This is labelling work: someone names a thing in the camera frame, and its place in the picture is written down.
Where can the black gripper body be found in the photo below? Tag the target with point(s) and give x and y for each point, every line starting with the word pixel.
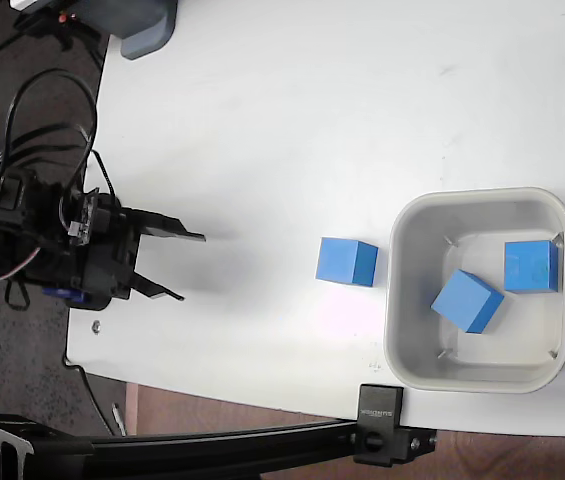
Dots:
pixel 112 250

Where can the black six-joint robot arm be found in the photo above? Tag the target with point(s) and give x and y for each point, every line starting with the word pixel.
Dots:
pixel 17 220

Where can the white square plastic bin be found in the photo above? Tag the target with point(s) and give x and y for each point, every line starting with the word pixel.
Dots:
pixel 412 300

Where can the blue cube with dark smudge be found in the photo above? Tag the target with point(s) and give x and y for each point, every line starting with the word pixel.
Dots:
pixel 531 266

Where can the small metal nut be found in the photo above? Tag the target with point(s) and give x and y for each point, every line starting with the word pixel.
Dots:
pixel 96 326

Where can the blue-gray stand base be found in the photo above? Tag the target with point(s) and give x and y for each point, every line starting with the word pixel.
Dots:
pixel 137 25

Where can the black tripod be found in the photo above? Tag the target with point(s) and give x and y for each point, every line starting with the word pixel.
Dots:
pixel 57 30

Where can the gripper camera circuit board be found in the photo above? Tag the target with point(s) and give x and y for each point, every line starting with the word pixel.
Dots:
pixel 83 220

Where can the black clamp bracket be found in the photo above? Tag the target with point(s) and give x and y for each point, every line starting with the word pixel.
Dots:
pixel 379 425

